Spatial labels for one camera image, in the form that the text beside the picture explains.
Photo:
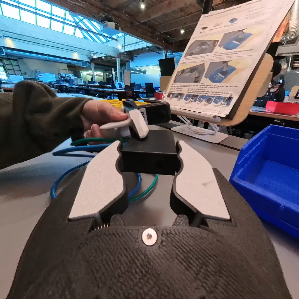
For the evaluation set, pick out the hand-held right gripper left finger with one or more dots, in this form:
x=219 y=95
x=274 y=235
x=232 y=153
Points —
x=98 y=182

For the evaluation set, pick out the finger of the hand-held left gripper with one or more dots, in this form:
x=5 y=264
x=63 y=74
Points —
x=139 y=125
x=114 y=125

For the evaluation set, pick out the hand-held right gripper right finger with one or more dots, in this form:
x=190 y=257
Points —
x=200 y=184

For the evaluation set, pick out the yellow plastic bin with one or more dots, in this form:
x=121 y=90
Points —
x=137 y=102

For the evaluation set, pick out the black network switch box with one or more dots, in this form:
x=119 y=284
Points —
x=149 y=149

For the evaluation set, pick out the person's left hand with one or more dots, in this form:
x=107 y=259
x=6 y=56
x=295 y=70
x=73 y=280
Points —
x=100 y=113

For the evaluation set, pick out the small red plastic bin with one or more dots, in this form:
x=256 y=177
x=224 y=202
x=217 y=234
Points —
x=158 y=95

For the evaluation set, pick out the black monitor screen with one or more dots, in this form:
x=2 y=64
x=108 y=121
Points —
x=166 y=66

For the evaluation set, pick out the blue plastic bin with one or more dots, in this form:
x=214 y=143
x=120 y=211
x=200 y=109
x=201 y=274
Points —
x=268 y=172

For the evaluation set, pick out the printed instruction sheet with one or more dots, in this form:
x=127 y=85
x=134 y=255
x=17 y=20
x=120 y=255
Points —
x=224 y=58

